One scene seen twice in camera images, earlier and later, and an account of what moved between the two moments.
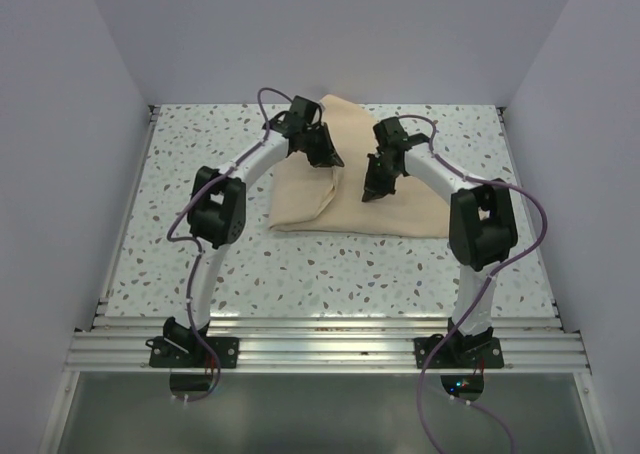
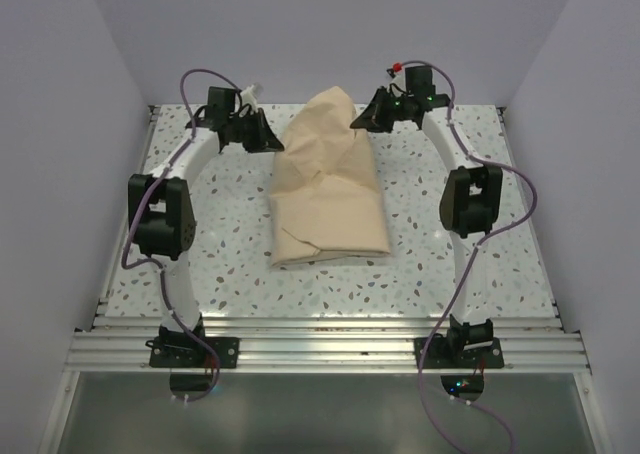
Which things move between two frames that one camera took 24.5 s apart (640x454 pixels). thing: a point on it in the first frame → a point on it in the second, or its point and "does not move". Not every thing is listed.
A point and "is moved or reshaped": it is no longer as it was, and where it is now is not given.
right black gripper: [374, 189] → [370, 119]
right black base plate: [458, 352] does not move
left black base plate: [193, 352] does not move
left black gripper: [328, 157] → [264, 140]
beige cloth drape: [330, 198] is moved or reshaped
